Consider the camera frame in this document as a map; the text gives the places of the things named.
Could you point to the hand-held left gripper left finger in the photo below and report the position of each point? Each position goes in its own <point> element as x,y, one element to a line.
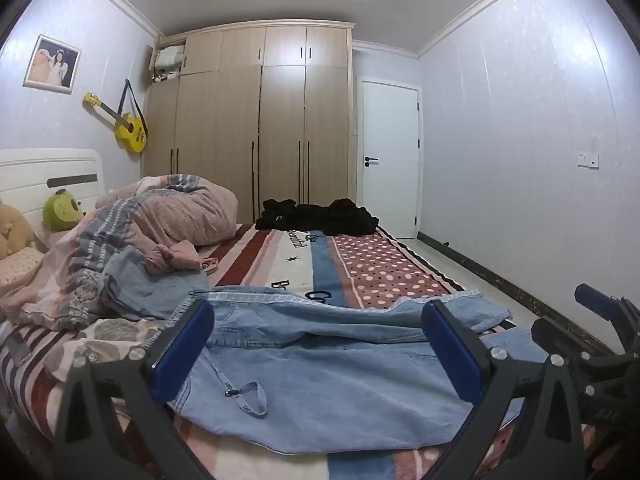
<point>182,350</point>

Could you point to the brown plush bear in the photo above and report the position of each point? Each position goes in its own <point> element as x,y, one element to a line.
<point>14,232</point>

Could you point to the light blue denim pants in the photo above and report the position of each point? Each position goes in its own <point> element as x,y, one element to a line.
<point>330,375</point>

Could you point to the patterned pillow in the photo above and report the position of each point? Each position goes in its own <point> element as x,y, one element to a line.
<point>19,265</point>

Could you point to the pink grey patterned quilt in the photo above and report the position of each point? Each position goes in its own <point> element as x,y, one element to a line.
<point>165,215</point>

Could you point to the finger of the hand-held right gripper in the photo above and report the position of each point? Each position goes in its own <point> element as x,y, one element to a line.
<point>560,335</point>
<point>597,302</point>

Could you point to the white bed headboard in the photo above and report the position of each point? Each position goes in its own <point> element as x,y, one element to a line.
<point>30,170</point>

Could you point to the black clothes pile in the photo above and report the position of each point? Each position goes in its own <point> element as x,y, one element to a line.
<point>320,217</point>

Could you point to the grey blue cloth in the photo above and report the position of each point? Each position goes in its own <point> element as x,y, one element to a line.
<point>140,285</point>

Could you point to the folded bedding in wardrobe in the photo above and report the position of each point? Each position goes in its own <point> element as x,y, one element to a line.
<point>167,62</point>

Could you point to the grey flat object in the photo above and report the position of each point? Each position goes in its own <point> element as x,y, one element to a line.
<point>17,349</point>

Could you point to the white door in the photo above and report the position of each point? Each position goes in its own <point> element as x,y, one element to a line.
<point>390,160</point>

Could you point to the beige wooden wardrobe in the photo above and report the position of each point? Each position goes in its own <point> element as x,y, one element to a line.
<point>235,125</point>

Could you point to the white wall switch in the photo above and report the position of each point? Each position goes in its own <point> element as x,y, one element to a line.
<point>588,159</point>

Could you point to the yellow guitar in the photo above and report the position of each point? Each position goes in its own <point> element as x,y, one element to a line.
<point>129,132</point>

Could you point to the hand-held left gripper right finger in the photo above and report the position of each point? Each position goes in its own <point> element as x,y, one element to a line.
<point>452,352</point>

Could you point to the green plush toy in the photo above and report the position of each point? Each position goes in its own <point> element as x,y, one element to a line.
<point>60,210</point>

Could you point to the framed wall photo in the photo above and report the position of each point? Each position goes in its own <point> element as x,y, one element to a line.
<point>51,65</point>

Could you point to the striped printed bed blanket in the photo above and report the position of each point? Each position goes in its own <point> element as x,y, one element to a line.
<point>370,265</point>

